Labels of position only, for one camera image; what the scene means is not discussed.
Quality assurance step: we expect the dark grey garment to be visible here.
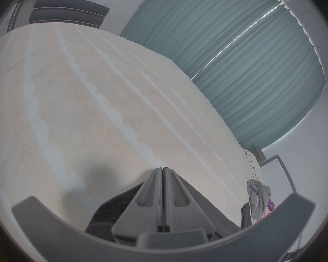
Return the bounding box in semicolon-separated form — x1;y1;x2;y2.
85;175;241;241

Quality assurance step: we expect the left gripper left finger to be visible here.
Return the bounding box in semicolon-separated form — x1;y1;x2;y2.
111;167;163;239

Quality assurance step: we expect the pile of clothes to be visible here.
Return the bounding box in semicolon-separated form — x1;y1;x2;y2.
240;178;276;229

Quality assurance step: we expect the blue-green curtain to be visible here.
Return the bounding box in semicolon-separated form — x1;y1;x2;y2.
120;0;284;79
192;6;328;150

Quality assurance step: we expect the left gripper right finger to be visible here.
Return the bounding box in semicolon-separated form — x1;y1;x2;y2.
162;167;216;238

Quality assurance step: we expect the white printed pillow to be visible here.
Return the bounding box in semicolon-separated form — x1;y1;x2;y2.
241;148;263;186

